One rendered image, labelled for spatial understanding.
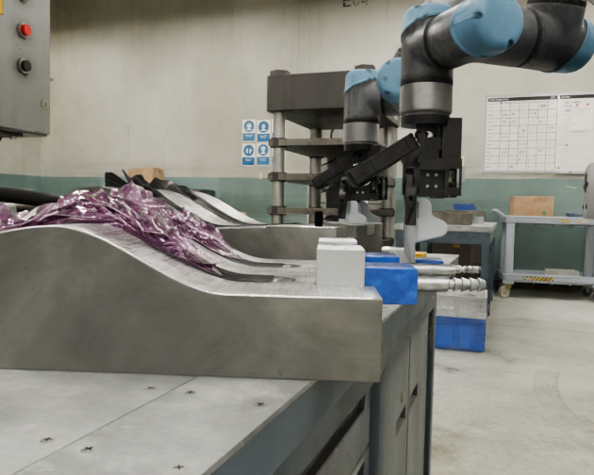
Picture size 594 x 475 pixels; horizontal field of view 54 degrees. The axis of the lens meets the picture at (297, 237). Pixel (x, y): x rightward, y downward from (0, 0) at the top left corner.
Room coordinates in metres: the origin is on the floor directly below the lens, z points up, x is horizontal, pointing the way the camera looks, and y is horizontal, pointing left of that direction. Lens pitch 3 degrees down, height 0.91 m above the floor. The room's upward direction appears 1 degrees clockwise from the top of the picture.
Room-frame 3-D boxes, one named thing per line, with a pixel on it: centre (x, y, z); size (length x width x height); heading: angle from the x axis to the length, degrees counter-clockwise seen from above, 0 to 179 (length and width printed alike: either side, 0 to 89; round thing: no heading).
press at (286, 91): (5.55, -0.40, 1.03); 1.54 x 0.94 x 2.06; 160
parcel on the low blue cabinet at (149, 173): (8.07, 2.09, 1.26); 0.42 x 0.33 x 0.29; 70
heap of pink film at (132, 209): (0.52, 0.18, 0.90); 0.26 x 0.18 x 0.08; 87
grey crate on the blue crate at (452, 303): (3.99, -1.00, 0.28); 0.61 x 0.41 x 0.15; 70
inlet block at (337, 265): (0.45, -0.08, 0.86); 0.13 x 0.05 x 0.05; 87
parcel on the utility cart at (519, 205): (6.33, -2.52, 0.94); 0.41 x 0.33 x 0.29; 77
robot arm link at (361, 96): (1.24, -0.13, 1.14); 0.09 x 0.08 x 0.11; 72
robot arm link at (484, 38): (0.77, -0.24, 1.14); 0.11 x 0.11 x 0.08; 21
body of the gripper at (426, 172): (0.86, -0.19, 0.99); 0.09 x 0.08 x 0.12; 81
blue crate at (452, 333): (3.99, -1.00, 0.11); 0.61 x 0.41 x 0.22; 70
